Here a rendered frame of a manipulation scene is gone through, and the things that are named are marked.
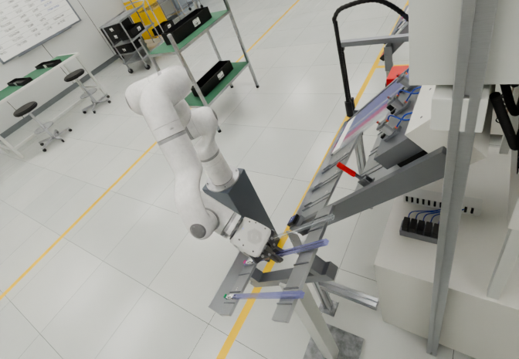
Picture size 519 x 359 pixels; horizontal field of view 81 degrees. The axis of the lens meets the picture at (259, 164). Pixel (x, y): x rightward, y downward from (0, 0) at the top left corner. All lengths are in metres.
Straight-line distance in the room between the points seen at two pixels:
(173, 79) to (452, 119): 0.76
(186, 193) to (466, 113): 0.66
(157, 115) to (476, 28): 0.72
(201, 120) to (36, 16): 6.55
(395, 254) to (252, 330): 1.00
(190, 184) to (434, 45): 0.65
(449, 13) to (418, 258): 0.90
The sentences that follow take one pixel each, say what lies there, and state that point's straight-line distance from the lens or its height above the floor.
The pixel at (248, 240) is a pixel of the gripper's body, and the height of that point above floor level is 1.00.
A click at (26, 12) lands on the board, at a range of 7.68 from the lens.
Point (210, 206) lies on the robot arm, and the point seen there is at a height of 1.11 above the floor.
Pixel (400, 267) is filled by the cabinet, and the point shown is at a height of 0.62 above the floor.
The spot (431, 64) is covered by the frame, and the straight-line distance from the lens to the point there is 0.60.
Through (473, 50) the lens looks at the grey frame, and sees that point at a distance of 0.57.
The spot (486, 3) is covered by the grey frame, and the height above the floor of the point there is 1.53.
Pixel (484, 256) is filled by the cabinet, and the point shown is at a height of 0.62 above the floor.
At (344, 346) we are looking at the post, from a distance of 1.79.
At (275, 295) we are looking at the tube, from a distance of 0.85.
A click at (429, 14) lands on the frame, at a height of 1.51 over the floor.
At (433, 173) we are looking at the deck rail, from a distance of 0.79.
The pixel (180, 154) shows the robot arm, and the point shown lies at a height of 1.27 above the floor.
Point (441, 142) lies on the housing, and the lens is 0.75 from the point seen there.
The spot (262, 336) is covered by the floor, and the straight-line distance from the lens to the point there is 1.91.
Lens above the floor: 1.73
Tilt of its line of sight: 39 degrees down
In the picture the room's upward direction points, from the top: 25 degrees counter-clockwise
